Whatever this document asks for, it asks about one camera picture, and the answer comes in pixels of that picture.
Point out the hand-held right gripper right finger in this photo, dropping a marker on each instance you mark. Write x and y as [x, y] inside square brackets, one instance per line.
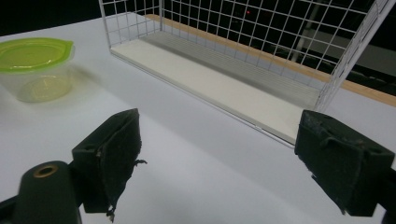
[339, 168]

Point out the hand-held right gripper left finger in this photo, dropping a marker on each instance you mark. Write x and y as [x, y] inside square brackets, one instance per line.
[107, 161]

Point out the clear container with green lid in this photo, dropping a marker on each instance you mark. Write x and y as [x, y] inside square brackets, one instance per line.
[34, 67]

